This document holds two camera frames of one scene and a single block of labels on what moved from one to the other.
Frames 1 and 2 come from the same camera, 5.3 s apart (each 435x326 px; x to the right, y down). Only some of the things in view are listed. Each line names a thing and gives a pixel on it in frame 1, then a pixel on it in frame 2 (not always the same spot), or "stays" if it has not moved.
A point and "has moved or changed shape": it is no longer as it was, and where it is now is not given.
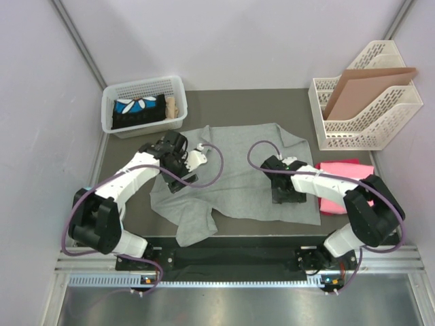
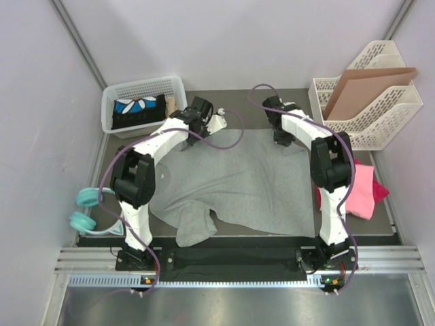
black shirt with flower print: [138, 111] stays
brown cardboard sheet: [356, 87] stays
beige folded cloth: [172, 111] stays
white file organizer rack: [374, 127] stays
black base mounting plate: [230, 255] stays
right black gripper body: [287, 195] to [282, 137]
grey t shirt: [232, 182] has moved or changed shape
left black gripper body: [179, 166] to [203, 131]
